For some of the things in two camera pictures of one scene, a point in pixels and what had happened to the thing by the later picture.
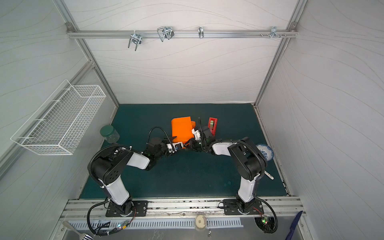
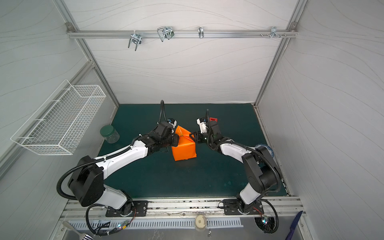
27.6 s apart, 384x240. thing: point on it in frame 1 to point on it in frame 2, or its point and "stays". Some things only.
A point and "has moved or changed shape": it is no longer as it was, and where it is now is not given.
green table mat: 178,139 stays
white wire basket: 58,123 stays
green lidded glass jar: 111,134 stays
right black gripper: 202,135 to 197,135
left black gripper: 166,140 to 175,143
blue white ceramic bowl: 267,152 stays
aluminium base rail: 76,209 stays
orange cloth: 182,128 has moved or changed shape
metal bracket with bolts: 273,33 stays
